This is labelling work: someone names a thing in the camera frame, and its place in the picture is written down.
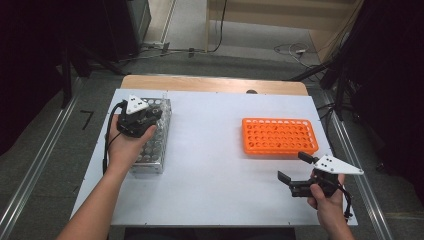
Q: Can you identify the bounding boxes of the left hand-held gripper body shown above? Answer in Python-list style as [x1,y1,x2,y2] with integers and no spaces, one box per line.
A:
[116,94,157,139]

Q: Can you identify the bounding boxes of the dark cabinet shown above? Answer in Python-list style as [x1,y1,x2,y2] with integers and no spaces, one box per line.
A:
[101,0,152,63]

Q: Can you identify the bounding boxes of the white floor cable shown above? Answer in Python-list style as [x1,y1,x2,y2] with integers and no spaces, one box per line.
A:
[273,42,321,70]

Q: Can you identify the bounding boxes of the black floor cable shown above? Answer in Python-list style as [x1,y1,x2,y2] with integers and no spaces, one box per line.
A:
[316,102,336,148]

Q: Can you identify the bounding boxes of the person's right hand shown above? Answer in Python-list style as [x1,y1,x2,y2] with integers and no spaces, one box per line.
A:
[306,173,347,218]

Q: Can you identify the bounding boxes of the right hand-held gripper black cable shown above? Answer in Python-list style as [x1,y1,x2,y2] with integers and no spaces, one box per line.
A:
[337,184,355,223]

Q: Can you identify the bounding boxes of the wooden table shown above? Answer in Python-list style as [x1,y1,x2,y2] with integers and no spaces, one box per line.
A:
[119,74,310,97]

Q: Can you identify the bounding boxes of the black curtain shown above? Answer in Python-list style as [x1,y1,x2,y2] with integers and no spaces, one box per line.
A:
[0,0,113,156]
[344,0,424,203]

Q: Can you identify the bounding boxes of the black hanging cable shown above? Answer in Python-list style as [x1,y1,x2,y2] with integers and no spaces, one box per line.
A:
[208,0,230,54]

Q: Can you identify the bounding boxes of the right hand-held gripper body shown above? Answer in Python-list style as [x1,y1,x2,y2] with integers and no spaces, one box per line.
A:
[288,154,365,198]

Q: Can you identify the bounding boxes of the left hand-held gripper black cable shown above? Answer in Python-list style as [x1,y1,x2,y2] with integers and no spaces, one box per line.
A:
[102,101,130,177]

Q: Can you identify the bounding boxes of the hand-held gripper black cable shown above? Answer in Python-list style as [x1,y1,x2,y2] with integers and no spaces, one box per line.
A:
[102,101,130,177]
[337,184,355,223]

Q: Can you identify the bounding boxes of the white table board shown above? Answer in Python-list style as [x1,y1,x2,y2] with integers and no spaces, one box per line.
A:
[71,88,359,228]

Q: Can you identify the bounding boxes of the aluminium floor rail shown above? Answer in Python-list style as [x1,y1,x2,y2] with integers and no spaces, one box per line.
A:
[327,96,395,240]
[0,78,83,240]

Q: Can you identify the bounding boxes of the grey floor cable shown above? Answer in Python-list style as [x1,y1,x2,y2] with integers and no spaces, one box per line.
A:
[119,46,206,63]

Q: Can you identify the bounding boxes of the orange plastic test tube rack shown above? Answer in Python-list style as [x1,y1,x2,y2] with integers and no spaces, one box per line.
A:
[241,117,320,157]

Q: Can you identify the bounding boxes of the grey power strip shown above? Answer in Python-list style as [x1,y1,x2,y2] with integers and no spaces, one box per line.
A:
[141,40,171,51]

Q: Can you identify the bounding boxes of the black metal stand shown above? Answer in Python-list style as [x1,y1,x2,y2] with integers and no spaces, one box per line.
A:
[288,49,355,122]
[60,42,130,110]

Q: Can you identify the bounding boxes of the person's left hand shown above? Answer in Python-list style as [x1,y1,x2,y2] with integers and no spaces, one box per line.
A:
[106,114,158,173]

